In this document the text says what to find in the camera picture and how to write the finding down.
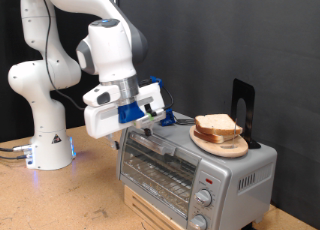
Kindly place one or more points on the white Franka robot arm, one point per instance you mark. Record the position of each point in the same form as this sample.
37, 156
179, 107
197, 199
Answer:
43, 123

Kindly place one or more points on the silver oven knob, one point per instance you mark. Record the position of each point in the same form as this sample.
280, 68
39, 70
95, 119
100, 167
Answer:
199, 222
203, 197

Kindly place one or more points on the silver toaster oven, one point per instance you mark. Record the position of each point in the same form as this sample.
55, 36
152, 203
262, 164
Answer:
233, 190

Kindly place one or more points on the black metal bookend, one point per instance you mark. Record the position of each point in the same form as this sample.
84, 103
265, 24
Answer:
240, 90

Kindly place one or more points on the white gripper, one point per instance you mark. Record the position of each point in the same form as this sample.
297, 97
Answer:
103, 120

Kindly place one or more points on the white bread slice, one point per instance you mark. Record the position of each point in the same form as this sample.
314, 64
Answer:
208, 137
216, 123

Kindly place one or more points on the round wooden plate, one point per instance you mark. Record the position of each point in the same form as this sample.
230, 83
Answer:
220, 150

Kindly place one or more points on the slotted wooden box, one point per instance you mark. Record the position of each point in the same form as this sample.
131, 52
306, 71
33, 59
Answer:
146, 206

